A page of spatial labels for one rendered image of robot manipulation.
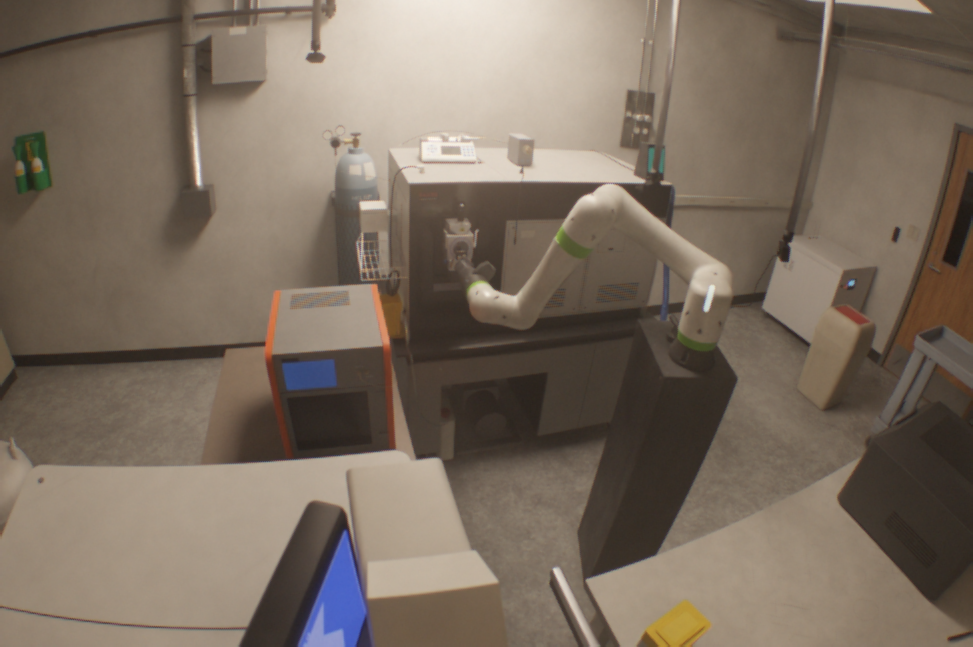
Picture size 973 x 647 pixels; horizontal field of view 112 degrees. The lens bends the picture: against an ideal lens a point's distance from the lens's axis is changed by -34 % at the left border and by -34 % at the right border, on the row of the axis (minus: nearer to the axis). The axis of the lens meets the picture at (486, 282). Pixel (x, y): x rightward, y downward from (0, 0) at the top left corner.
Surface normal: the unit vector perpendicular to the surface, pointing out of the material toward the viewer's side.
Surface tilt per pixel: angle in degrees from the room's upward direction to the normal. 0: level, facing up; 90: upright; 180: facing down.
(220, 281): 90
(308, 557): 0
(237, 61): 90
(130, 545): 0
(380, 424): 90
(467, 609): 39
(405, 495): 0
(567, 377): 90
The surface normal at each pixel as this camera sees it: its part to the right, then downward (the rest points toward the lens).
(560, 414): 0.29, 0.44
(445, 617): 0.20, -0.42
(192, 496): 0.07, -0.90
